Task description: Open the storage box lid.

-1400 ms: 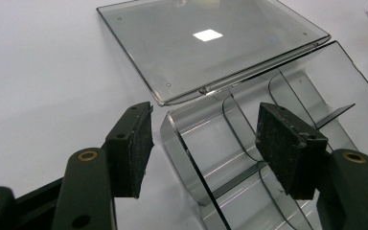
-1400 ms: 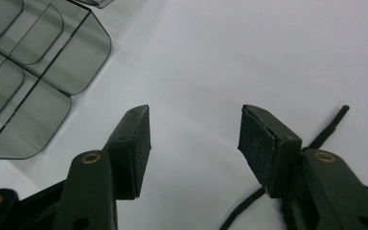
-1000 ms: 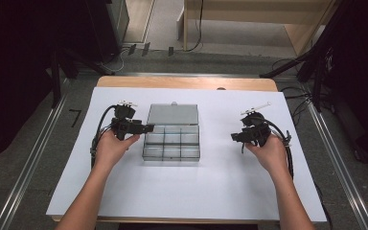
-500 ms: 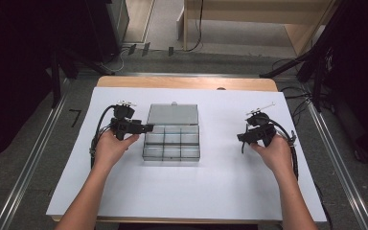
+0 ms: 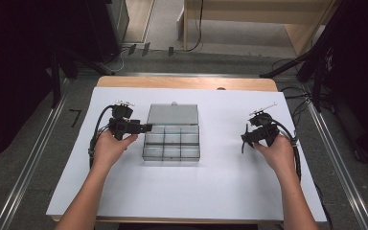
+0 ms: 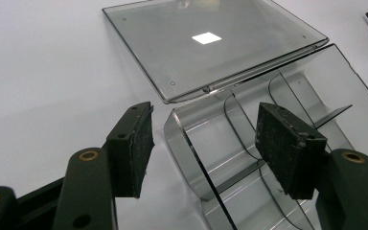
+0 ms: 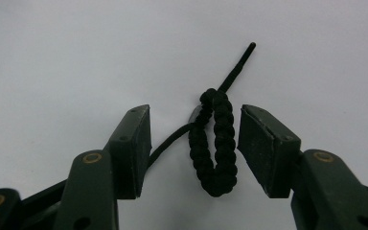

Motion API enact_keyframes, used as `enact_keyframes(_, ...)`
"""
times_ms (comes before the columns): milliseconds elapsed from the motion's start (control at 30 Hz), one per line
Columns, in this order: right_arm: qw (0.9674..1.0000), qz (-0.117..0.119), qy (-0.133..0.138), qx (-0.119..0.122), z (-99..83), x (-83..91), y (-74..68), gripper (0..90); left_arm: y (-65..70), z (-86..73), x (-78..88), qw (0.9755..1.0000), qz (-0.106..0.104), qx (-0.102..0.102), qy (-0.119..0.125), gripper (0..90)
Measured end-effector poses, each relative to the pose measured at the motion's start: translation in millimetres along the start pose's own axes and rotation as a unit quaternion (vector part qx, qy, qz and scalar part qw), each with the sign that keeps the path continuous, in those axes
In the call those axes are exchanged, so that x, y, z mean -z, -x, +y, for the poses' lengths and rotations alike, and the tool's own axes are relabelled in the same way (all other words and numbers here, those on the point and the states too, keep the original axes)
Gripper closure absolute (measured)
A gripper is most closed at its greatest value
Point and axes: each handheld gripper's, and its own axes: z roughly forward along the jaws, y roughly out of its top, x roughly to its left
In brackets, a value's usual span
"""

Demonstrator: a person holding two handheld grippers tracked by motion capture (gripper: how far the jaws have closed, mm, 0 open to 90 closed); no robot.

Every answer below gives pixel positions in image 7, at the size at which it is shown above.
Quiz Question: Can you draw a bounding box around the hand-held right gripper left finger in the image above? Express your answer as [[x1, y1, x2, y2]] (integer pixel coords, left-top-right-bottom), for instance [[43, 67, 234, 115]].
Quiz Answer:
[[54, 103, 152, 230]]

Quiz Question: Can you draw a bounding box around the black braided bracelet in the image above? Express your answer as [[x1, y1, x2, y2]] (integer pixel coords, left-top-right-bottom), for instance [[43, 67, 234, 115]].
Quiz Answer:
[[147, 41, 257, 198]]

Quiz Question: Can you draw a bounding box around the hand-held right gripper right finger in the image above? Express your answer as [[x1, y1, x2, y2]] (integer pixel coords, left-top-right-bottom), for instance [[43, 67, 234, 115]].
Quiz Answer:
[[237, 103, 368, 230]]

